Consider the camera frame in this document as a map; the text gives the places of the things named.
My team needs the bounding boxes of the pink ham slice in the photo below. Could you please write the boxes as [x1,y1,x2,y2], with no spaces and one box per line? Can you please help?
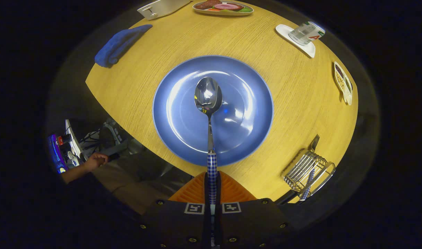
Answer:
[214,3,244,11]

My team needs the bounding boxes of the folded blue cloth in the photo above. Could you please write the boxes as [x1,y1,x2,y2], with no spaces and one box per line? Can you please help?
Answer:
[94,24,153,68]

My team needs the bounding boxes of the white square coaster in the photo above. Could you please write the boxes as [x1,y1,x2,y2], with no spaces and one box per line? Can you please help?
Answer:
[275,24,316,58]

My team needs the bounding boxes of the purple device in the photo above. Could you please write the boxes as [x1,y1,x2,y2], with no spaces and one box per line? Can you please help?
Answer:
[48,134,68,174]

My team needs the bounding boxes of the person's khaki trousers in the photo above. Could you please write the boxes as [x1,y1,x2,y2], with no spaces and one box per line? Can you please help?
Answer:
[92,152,194,215]

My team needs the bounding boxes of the fork with checked handle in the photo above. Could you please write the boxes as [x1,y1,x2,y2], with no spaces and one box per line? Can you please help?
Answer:
[299,134,321,202]

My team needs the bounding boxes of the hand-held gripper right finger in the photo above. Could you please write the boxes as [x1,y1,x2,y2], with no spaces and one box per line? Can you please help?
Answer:
[214,170,295,249]

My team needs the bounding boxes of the brown sausage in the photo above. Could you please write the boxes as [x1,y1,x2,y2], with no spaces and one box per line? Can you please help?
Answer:
[196,0,222,10]

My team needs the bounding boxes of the metal wire cutlery rack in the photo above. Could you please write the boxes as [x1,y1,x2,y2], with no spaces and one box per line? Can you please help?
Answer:
[283,150,336,201]

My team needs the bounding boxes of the oval plate with food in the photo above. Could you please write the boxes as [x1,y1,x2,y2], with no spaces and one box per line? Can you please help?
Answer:
[192,0,254,16]

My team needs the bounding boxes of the round blue plate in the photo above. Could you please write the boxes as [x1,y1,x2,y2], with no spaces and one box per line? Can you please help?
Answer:
[152,55,274,167]

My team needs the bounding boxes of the small white-capped bottle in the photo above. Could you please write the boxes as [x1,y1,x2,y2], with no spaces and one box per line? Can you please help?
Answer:
[288,21,326,46]

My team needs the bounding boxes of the white divided bean tray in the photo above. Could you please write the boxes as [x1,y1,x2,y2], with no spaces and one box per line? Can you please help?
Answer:
[334,61,353,106]

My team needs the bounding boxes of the white toaster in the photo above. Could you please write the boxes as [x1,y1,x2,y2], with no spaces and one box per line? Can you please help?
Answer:
[137,0,194,20]

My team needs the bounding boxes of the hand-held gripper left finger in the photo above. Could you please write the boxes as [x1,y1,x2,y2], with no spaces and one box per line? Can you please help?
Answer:
[140,172,211,249]

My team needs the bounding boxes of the white power strip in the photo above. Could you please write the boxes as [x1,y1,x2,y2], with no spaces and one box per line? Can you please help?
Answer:
[65,119,83,166]

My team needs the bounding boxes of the spoon with checked handle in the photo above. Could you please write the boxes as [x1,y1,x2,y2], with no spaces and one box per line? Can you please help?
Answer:
[194,76,223,215]

